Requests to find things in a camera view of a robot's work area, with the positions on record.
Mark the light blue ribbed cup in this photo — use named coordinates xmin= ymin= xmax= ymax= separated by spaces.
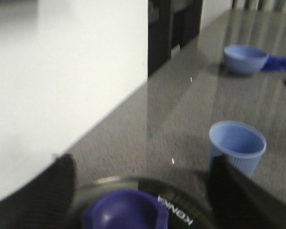
xmin=209 ymin=120 xmax=267 ymax=177

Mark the black cabinet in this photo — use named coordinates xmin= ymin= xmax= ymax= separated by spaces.
xmin=148 ymin=0 xmax=203 ymax=76

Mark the dark blue cloth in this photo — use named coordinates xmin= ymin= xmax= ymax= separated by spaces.
xmin=262 ymin=55 xmax=286 ymax=72

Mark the light blue bowl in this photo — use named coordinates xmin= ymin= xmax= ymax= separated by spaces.
xmin=224 ymin=44 xmax=269 ymax=75

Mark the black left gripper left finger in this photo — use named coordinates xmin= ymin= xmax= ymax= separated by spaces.
xmin=0 ymin=154 xmax=75 ymax=229

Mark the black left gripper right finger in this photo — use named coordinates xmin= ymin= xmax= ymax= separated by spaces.
xmin=207 ymin=156 xmax=286 ymax=229

